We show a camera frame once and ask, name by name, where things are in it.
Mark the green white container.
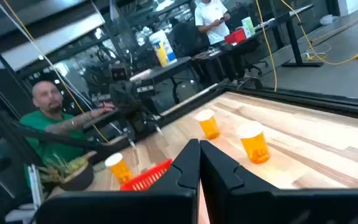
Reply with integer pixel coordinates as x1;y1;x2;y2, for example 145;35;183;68
241;16;256;37

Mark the yellow extension cable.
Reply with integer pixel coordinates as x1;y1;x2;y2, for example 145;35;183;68
1;0;110;144

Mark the black office chair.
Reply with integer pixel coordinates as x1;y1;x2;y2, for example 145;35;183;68
168;21;211;58

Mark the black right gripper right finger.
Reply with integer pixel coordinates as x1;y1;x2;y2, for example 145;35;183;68
200;140;358;224

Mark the white yellow wipes canister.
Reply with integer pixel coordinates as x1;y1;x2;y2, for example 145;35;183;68
149;29;178;68

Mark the silver bracket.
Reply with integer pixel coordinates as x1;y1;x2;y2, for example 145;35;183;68
26;164;45;212

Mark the white bag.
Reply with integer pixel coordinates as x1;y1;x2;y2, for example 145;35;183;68
319;14;336;26

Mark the black desk with T-legs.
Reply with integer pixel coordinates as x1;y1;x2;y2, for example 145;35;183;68
253;3;325;68

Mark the white cable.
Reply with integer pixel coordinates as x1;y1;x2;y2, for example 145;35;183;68
0;0;136;149

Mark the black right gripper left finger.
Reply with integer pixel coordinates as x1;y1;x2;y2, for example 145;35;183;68
35;138;201;224

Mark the red plastic mesh basket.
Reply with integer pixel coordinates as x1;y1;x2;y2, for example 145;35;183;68
119;158;173;192

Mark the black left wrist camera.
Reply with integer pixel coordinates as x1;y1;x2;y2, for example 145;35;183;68
110;67;129;82

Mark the long black desk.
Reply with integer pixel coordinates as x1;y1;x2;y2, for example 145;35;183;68
191;29;264;82

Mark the person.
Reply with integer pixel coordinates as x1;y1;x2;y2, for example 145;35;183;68
19;80;117;187
194;0;232;46

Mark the succulent plant in dark pot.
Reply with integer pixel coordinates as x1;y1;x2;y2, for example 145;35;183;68
39;151;98;192

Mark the red box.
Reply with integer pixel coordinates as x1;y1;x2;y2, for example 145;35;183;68
224;28;247;45

